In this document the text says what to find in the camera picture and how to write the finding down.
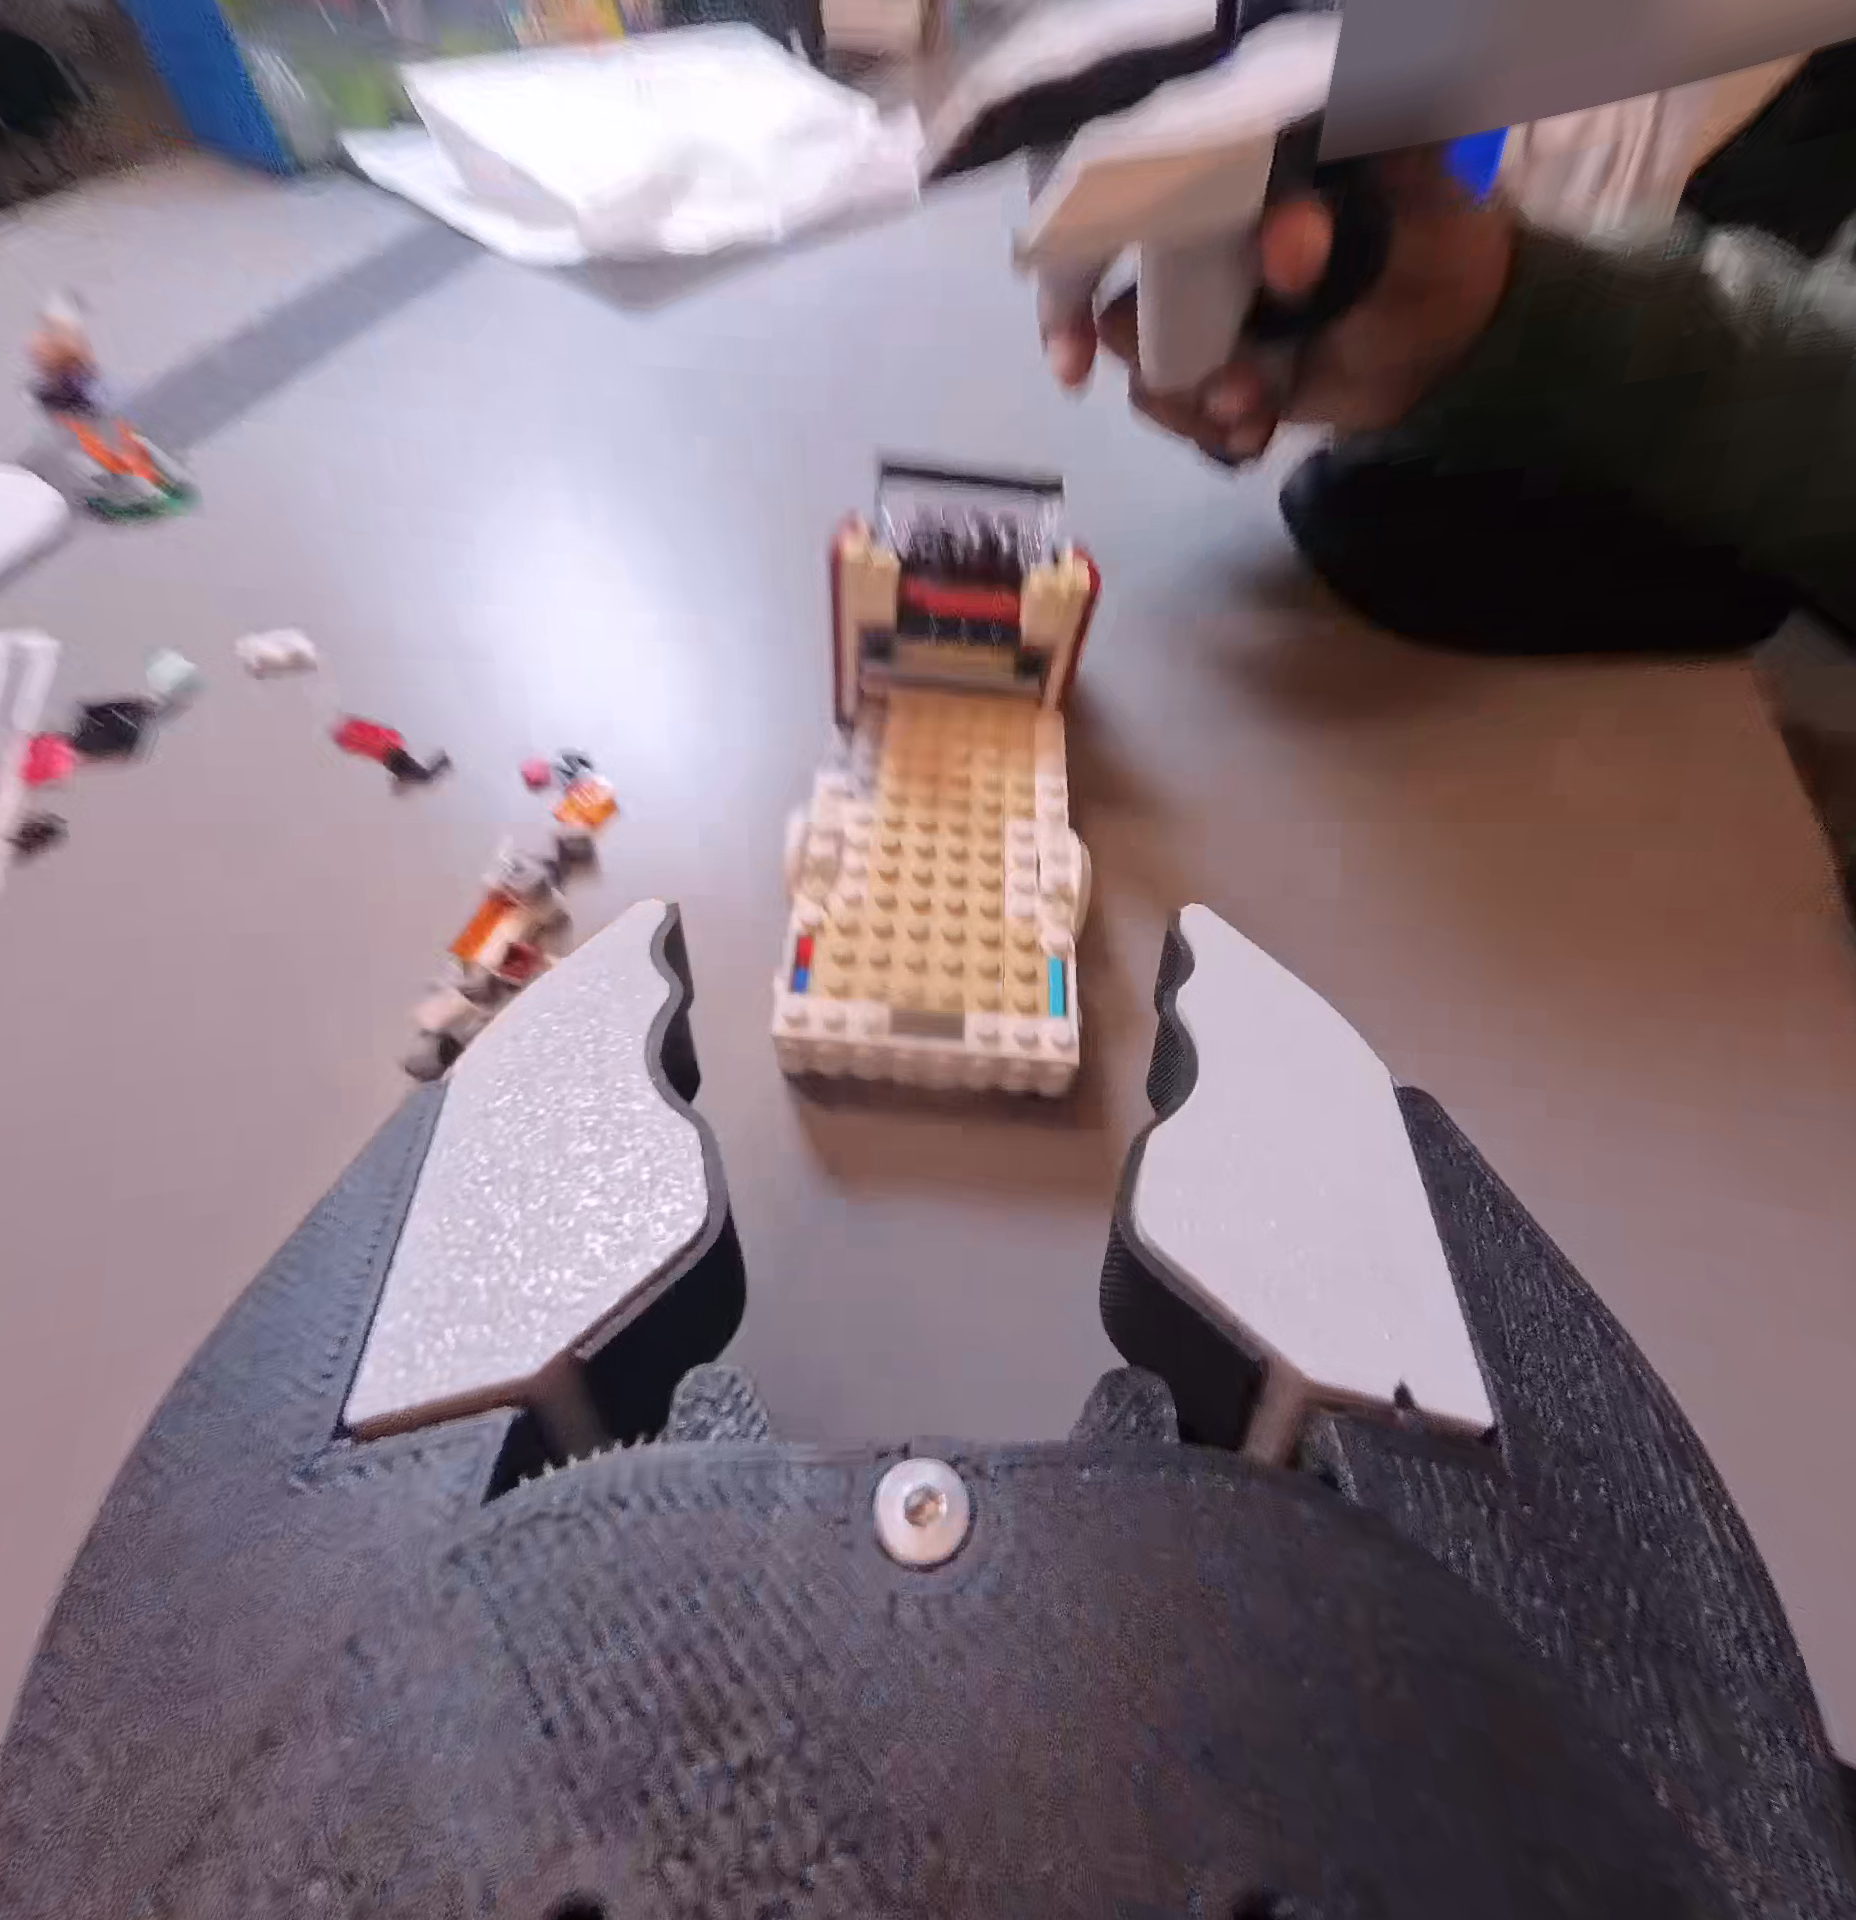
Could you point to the pale green small piece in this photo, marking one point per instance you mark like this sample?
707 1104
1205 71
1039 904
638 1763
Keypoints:
173 675

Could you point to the blue toy set box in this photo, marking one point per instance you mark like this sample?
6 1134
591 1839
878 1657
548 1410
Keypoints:
210 77

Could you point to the person's right forearm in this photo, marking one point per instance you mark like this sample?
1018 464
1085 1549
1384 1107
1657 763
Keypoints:
1661 405

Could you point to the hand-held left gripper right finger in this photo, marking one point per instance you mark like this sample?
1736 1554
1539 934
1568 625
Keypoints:
1289 1217

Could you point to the black clip piece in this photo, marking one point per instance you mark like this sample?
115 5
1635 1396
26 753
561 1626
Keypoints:
418 767
38 832

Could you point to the small white brick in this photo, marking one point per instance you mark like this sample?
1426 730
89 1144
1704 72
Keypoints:
278 655

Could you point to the sticker sheet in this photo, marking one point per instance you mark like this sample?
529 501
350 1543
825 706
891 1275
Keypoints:
6 753

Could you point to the toy brick truck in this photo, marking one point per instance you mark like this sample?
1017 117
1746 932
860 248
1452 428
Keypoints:
939 873

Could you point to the red transparent brick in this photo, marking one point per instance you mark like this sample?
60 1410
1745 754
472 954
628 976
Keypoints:
367 734
47 758

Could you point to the black piece with red stud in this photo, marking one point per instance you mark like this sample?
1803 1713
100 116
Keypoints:
548 771

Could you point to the orange transparent brick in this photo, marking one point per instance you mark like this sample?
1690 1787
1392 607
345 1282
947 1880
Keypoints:
587 803

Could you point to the toy minifigure with guitar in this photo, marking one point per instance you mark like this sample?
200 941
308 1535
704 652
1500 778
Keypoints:
67 362

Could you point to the small green campfire build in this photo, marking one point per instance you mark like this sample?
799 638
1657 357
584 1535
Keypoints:
124 473

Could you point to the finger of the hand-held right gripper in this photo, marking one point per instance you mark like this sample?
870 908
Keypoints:
1064 61
1186 167

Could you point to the pile of small loose bricks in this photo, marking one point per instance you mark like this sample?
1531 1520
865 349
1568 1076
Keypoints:
491 948

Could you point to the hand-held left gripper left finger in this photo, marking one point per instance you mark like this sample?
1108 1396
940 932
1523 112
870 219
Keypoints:
555 1185

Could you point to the white plastic bag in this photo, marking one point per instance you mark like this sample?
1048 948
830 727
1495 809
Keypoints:
644 151

